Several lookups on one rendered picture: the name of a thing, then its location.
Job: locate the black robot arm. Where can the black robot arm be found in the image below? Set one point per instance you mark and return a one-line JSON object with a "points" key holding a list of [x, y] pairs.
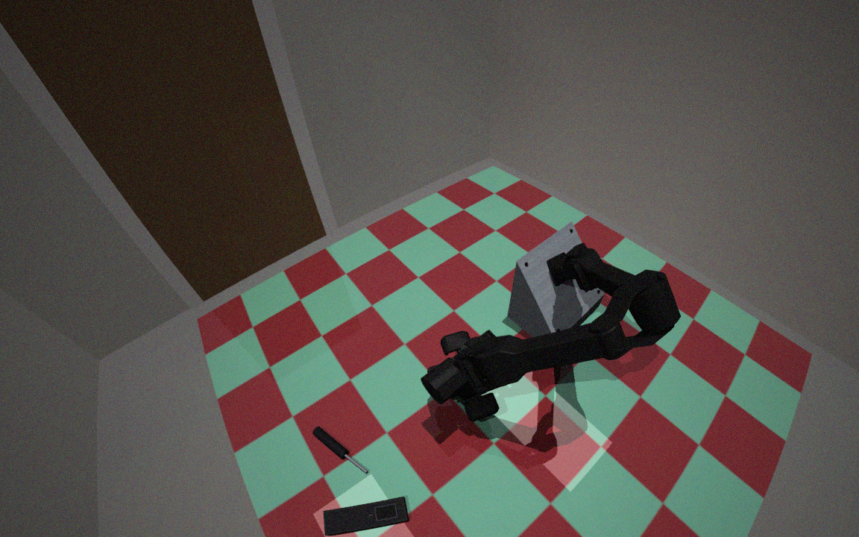
{"points": [[505, 359]]}

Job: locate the black-handled screwdriver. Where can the black-handled screwdriver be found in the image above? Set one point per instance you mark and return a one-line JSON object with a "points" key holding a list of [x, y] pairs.
{"points": [[332, 444]]}

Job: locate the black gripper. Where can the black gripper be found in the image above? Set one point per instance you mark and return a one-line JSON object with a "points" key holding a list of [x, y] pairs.
{"points": [[479, 406]]}

